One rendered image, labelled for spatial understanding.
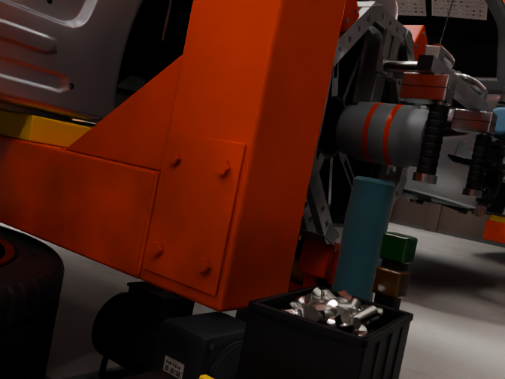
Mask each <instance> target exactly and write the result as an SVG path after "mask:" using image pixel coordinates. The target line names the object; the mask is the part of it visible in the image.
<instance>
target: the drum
mask: <svg viewBox="0 0 505 379"><path fill-rule="evenodd" d="M428 113H429V110H424V109H419V108H418V107H417V106H412V105H397V104H389V103H382V102H359V103H358V104H357V105H347V106H346V107H345V108H344V109H343V110H342V111H341V113H340V116H339V117H338V120H337V125H336V132H335V138H336V144H337V147H338V149H339V151H340V152H341V153H344V154H349V155H350V157H351V158H352V159H354V160H359V161H365V162H372V163H378V164H383V165H390V166H395V167H402V168H409V167H410V166H413V167H417V166H418V161H419V157H420V156H419V154H420V151H421V150H422V149H421V147H422V143H423V141H422V140H423V136H424V135H425V133H424V132H425V128H426V122H427V120H428Z"/></svg>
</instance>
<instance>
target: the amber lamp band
mask: <svg viewBox="0 0 505 379"><path fill-rule="evenodd" d="M409 282H410V272H409V271H396V270H394V269H390V268H386V267H382V266H378V267H376V272H375V276H374V280H373V287H372V291H373V292H374V293H376V294H379V295H381V296H386V297H389V298H391V299H402V298H404V297H406V295H407V289H408V285H409Z"/></svg>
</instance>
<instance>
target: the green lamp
mask: <svg viewBox="0 0 505 379"><path fill-rule="evenodd" d="M417 242H418V239H417V238H416V237H413V236H410V235H404V234H401V233H397V232H384V234H383V239H382V243H381V248H380V254H379V257H380V259H384V260H387V261H390V262H395V263H398V264H402V265H406V264H412V263H413V260H414V256H415V252H416V246H417Z"/></svg>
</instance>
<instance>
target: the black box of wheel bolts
mask: <svg viewBox="0 0 505 379"><path fill-rule="evenodd" d="M248 309H249V314H248V318H247V322H246V329H245V334H244V338H243V345H242V349H241V353H240V360H239V364H238V368H237V375H236V379H398V378H399V374H400V370H401V364H402V360H403V356H404V350H405V346H406V342H407V336H408V332H409V327H410V322H411V321H412V320H413V314H412V313H409V312H406V311H402V310H399V309H396V308H392V307H389V306H386V305H381V304H379V303H376V302H372V301H368V300H366V299H361V298H359V297H356V296H352V295H351V294H349V293H348V292H346V291H345V290H343V291H340V292H338V291H336V290H331V289H329V288H325V287H321V286H318V285H316V286H313V287H307V288H303V289H299V290H294V291H290V292H287V293H280V294H277V295H274V296H268V297H264V298H260V299H255V300H251V301H249V304H248Z"/></svg>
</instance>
